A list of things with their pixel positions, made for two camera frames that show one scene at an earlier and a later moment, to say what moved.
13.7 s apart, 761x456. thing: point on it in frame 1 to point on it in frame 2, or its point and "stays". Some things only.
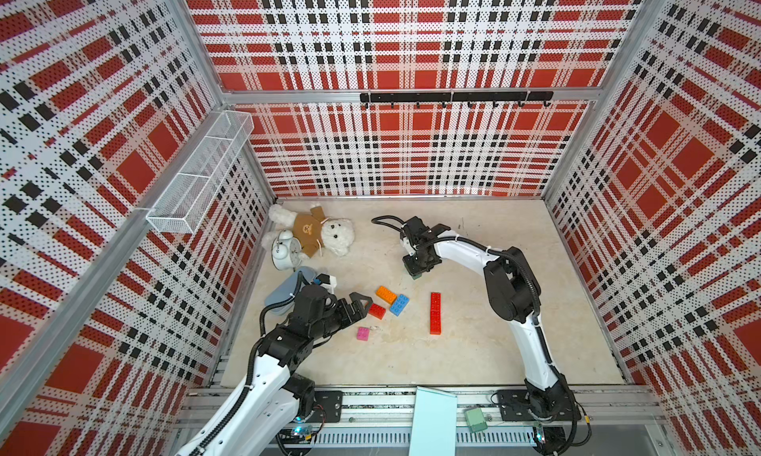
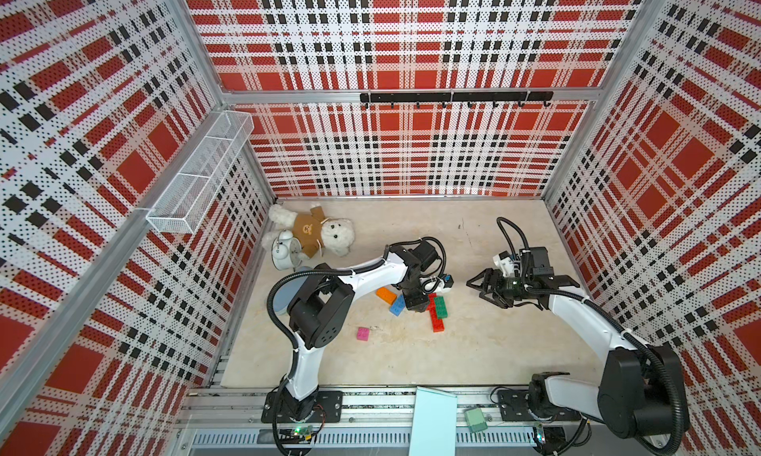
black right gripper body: x=417 y=265 to x=512 y=288
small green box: x=476 y=419 stays
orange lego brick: x=386 y=294 stays
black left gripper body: x=333 y=318 to x=413 y=294
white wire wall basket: x=185 y=197 stays
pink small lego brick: x=363 y=333 stays
